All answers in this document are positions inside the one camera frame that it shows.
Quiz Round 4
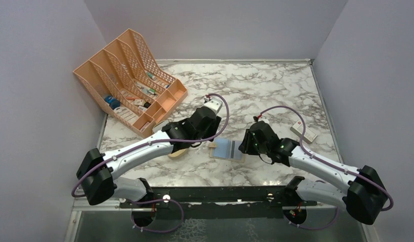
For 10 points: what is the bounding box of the green marker pen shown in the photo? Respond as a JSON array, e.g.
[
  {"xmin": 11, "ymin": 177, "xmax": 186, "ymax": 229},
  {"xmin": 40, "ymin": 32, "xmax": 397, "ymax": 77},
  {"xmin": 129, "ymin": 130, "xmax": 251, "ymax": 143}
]
[{"xmin": 146, "ymin": 72, "xmax": 157, "ymax": 80}]

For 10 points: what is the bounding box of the beige oval tray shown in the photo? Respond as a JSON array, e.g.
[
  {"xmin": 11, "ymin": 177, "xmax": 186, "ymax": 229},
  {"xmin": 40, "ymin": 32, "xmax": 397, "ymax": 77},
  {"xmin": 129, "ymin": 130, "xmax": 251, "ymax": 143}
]
[{"xmin": 153, "ymin": 120, "xmax": 191, "ymax": 160}]

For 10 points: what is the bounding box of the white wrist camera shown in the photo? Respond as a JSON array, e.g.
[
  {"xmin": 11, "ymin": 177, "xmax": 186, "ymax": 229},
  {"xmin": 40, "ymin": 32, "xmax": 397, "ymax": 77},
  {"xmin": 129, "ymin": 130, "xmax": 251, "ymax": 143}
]
[
  {"xmin": 203, "ymin": 96, "xmax": 223, "ymax": 115},
  {"xmin": 253, "ymin": 115, "xmax": 268, "ymax": 123}
]

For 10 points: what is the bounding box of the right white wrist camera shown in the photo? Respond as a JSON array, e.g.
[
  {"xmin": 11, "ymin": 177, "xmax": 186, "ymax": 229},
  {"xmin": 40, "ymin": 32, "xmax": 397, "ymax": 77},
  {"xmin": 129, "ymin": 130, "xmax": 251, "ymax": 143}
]
[{"xmin": 253, "ymin": 115, "xmax": 268, "ymax": 123}]

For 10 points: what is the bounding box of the stack of silver cards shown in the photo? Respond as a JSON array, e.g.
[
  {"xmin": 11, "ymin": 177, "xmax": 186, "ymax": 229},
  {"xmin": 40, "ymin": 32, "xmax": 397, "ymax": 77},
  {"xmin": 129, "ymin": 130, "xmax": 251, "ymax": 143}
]
[{"xmin": 152, "ymin": 120, "xmax": 168, "ymax": 134}]

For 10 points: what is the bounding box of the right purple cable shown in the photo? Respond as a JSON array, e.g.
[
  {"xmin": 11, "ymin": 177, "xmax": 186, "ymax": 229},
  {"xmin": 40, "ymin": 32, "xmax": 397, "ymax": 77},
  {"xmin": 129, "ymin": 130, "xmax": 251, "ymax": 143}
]
[{"xmin": 253, "ymin": 105, "xmax": 394, "ymax": 231}]

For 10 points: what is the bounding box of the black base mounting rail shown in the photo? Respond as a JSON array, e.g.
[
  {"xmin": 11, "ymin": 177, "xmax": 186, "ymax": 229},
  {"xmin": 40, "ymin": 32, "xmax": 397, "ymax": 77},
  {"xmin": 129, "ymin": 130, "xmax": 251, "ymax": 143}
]
[{"xmin": 119, "ymin": 186, "xmax": 298, "ymax": 220}]

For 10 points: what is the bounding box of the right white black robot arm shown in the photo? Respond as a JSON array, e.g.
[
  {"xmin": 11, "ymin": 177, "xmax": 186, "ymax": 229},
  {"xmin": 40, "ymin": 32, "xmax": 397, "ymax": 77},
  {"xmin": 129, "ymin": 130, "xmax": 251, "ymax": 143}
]
[{"xmin": 238, "ymin": 121, "xmax": 388, "ymax": 225}]

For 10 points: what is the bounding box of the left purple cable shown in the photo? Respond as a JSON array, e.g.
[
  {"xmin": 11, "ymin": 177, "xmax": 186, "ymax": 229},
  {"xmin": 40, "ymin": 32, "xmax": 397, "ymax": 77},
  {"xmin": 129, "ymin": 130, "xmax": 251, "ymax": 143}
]
[{"xmin": 71, "ymin": 93, "xmax": 230, "ymax": 233}]

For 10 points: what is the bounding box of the orange plastic desk organizer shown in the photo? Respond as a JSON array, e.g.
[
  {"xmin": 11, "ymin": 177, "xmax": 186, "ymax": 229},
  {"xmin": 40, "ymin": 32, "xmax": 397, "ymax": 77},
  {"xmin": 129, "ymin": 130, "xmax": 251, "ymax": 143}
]
[{"xmin": 73, "ymin": 29, "xmax": 187, "ymax": 138}]

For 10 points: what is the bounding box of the purple cable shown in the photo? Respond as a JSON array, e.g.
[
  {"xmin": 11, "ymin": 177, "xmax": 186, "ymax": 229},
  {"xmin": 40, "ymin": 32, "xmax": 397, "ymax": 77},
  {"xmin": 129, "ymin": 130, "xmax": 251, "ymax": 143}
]
[
  {"xmin": 71, "ymin": 93, "xmax": 230, "ymax": 233},
  {"xmin": 253, "ymin": 105, "xmax": 394, "ymax": 231}
]

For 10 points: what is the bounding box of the white card box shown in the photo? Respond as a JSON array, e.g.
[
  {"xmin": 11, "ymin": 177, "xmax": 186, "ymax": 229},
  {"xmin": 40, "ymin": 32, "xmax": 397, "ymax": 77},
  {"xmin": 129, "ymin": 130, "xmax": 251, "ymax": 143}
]
[{"xmin": 290, "ymin": 120, "xmax": 318, "ymax": 144}]

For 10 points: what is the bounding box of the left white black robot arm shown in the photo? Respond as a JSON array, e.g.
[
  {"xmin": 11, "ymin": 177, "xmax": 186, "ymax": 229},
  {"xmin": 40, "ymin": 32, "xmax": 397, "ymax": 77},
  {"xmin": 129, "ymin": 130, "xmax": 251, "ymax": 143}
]
[{"xmin": 76, "ymin": 104, "xmax": 221, "ymax": 207}]

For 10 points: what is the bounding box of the aluminium frame profile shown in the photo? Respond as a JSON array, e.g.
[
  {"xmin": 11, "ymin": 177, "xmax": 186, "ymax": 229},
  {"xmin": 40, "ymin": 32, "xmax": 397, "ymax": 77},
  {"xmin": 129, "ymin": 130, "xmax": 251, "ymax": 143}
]
[{"xmin": 72, "ymin": 196, "xmax": 120, "ymax": 212}]

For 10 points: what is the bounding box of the blue tape roll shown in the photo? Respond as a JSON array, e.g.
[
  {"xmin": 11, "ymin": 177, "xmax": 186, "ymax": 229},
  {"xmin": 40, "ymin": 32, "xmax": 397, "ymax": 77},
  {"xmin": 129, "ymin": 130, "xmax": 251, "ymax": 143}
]
[{"xmin": 103, "ymin": 95, "xmax": 121, "ymax": 110}]

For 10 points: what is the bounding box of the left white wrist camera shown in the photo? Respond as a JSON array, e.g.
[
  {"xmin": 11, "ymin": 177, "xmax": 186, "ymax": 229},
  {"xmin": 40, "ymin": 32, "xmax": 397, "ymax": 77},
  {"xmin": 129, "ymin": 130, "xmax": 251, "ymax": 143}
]
[{"xmin": 203, "ymin": 96, "xmax": 223, "ymax": 115}]

